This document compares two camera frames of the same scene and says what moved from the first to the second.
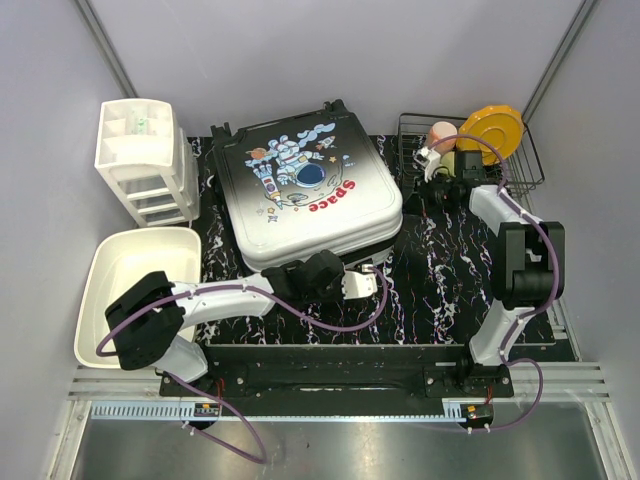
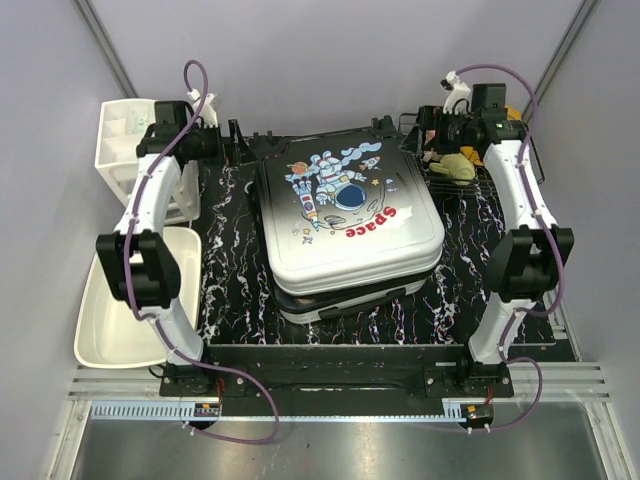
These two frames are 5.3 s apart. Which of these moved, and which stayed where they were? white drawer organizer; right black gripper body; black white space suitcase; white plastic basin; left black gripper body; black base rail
Moved: left black gripper body; right black gripper body; black white space suitcase
Stayed: white drawer organizer; white plastic basin; black base rail
